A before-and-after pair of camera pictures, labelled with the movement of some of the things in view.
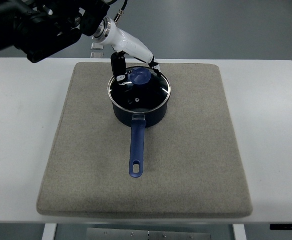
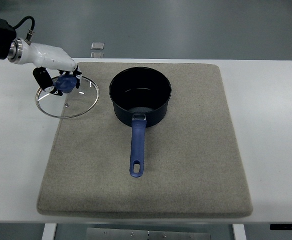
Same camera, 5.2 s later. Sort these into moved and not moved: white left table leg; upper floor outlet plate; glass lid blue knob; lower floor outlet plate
Moved: glass lid blue knob
Not moved: lower floor outlet plate; white left table leg; upper floor outlet plate
